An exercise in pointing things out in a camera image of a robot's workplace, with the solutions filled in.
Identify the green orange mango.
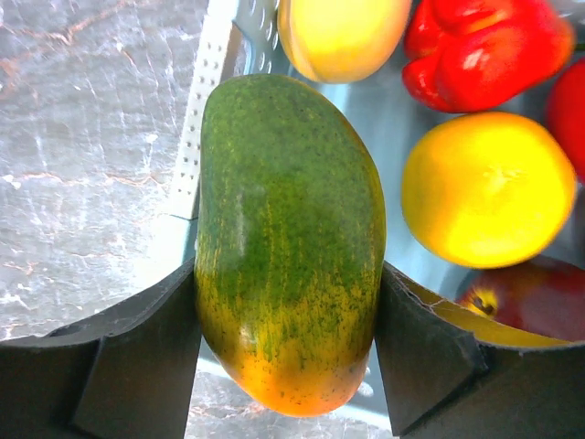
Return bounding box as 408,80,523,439
195,74,387,417

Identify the red apple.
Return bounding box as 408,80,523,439
546,58,585,183

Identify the red bell pepper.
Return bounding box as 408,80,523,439
402,0,577,113

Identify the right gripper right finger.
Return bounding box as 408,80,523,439
375,263,584,438

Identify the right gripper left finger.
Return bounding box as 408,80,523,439
1,261,201,439

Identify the small yellow fruit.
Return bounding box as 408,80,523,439
277,0,412,84

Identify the dark red purple fruit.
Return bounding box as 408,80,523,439
456,256,584,341

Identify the yellow green round fruit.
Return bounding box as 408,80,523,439
401,112,577,268

